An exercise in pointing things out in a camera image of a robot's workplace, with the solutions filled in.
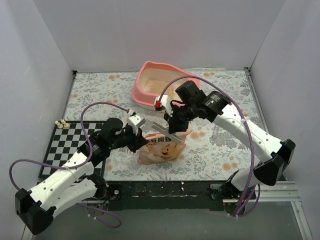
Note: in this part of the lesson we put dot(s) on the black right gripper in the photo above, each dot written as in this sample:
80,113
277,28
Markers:
175,124

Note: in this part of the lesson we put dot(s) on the floral patterned table mat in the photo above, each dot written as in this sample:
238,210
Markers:
99,96

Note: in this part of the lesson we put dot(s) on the black white chessboard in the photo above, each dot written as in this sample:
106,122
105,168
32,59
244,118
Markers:
64,143

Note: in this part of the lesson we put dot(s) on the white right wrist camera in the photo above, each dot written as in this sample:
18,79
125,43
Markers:
163,103

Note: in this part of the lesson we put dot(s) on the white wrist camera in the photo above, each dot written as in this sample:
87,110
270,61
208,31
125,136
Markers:
135,120
163,103

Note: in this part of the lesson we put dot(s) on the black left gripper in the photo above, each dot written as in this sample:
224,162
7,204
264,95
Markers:
136,142

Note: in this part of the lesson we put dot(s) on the beige cat litter pile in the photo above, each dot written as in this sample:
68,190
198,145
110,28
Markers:
156,86

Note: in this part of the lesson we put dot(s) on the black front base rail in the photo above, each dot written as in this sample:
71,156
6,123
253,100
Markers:
161,195

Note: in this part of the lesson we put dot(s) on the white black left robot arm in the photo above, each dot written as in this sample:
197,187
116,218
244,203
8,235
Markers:
38,206

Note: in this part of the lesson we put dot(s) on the clear plastic litter scoop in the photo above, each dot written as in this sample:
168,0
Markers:
215,131

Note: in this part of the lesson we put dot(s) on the pink cat litter box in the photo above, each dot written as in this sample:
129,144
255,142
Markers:
153,77

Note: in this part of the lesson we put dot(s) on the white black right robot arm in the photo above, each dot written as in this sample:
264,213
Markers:
270,155

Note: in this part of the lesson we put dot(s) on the cream chess pieces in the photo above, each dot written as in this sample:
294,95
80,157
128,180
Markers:
61,124

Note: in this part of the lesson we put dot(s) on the orange cat litter bag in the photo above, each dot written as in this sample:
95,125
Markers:
160,148

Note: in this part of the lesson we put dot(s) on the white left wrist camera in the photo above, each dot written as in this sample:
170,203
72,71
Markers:
135,120

